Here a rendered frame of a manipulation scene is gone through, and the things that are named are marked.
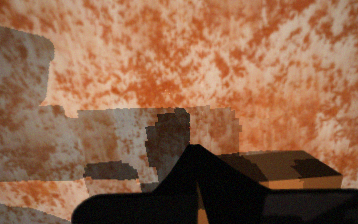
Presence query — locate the orange square block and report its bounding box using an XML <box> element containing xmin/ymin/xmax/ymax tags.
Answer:
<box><xmin>197</xmin><ymin>150</ymin><xmax>343</xmax><ymax>224</ymax></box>

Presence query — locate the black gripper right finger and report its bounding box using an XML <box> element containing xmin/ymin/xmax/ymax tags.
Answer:
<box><xmin>194</xmin><ymin>144</ymin><xmax>358</xmax><ymax>224</ymax></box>

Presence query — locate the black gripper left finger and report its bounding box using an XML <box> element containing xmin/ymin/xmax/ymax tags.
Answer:
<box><xmin>71</xmin><ymin>144</ymin><xmax>198</xmax><ymax>224</ymax></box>

